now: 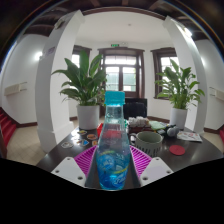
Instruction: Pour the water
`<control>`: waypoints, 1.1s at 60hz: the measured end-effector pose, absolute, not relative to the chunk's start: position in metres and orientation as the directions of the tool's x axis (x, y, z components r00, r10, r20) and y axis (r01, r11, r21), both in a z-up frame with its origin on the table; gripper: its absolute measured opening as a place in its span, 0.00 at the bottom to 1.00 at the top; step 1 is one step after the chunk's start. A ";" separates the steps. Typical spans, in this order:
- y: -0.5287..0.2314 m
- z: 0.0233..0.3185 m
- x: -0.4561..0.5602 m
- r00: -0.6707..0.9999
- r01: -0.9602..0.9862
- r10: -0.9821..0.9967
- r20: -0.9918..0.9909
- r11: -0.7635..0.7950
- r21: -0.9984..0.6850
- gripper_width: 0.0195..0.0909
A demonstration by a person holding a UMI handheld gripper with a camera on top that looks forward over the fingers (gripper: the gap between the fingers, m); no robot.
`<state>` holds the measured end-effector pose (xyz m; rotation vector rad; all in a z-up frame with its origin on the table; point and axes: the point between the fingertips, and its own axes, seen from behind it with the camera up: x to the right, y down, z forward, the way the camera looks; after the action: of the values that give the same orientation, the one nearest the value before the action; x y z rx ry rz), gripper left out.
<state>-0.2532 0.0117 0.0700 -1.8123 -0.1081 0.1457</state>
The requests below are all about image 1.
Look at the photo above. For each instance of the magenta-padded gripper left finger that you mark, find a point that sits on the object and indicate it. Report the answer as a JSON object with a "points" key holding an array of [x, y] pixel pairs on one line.
{"points": [[68, 168]]}

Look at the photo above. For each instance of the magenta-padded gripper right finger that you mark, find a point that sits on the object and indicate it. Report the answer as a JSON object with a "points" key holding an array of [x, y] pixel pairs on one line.
{"points": [[156, 170]]}

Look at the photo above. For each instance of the clear blue-capped drink bottle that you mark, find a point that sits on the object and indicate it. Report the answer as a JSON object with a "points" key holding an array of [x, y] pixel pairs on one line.
{"points": [[113, 160]]}

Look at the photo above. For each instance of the white round sticker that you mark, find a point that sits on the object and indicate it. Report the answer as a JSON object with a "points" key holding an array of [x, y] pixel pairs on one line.
{"points": [[67, 144]]}

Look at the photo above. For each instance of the flat round red coaster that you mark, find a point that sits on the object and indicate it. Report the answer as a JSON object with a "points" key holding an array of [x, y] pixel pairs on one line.
{"points": [[177, 150]]}

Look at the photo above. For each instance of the grey-green patterned mug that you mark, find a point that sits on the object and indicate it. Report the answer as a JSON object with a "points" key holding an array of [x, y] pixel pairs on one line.
{"points": [[148, 141]]}

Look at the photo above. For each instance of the blue round sticker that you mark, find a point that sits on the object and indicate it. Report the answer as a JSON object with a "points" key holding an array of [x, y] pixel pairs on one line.
{"points": [[84, 143]]}

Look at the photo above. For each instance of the orange round sticker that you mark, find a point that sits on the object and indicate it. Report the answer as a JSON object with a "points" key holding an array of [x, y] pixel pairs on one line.
{"points": [[92, 136], [94, 143]]}

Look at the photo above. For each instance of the yellow round sticker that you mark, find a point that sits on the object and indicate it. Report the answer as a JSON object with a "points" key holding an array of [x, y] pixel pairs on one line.
{"points": [[82, 132]]}

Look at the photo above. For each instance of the dark grey round object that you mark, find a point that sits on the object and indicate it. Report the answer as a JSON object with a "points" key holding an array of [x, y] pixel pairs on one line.
{"points": [[172, 130]]}

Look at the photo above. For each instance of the green folded cloth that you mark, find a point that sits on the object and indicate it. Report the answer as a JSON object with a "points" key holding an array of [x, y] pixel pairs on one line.
{"points": [[157, 125]]}

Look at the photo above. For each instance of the white printed brochure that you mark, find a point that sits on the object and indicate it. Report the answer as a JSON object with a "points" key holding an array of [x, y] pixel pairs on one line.
{"points": [[189, 136]]}

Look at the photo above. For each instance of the brown box of white packets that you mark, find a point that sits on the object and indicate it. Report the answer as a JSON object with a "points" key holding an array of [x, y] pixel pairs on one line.
{"points": [[138, 123]]}

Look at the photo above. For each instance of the black office chair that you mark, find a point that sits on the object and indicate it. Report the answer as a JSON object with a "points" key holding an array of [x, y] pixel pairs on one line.
{"points": [[136, 108]]}

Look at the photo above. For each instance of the large potted leafy plant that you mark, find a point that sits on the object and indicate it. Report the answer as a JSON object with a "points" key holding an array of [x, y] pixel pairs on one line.
{"points": [[179, 96]]}

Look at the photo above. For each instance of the small potted leafy plant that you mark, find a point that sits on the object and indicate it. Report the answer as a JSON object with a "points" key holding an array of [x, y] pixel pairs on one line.
{"points": [[87, 86]]}

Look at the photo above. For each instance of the brown wooden glazed door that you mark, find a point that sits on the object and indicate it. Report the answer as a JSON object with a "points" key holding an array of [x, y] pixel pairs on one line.
{"points": [[121, 78]]}

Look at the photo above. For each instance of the brown-framed window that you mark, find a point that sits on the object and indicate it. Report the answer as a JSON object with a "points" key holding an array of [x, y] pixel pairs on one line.
{"points": [[163, 63], [76, 55]]}

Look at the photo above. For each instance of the green exit sign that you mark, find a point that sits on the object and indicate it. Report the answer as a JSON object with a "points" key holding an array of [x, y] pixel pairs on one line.
{"points": [[115, 45]]}

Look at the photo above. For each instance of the white wall-mounted unit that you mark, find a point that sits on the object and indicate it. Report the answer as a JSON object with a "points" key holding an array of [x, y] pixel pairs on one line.
{"points": [[15, 88], [217, 94]]}

